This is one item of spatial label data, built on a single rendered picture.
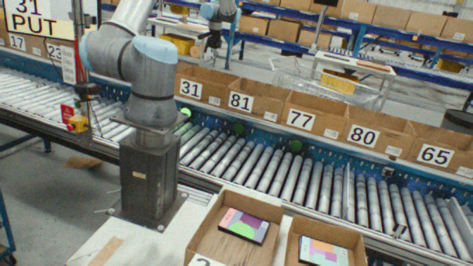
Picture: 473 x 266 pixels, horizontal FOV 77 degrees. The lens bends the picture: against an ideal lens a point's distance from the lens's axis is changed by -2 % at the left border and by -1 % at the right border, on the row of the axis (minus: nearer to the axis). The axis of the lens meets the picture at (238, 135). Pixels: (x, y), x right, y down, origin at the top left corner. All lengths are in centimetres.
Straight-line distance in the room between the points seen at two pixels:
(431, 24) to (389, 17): 69
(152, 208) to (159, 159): 24
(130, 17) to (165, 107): 35
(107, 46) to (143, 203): 60
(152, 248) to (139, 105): 53
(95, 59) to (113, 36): 10
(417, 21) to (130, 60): 579
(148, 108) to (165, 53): 19
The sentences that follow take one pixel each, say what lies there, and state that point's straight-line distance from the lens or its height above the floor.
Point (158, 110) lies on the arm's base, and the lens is 107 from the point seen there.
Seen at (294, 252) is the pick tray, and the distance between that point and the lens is 129.
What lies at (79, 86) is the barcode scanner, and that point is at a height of 108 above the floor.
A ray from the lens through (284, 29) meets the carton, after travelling 619.
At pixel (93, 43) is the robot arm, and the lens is 116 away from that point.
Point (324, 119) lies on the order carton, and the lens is 191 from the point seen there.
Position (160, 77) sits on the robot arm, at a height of 135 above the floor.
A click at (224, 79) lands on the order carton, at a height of 100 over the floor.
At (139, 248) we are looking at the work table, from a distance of 123.
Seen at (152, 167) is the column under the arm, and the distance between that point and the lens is 115.
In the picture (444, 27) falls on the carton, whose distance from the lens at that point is 654.
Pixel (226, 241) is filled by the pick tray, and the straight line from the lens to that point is 125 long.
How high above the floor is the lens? 167
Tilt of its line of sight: 27 degrees down
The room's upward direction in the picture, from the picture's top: 10 degrees clockwise
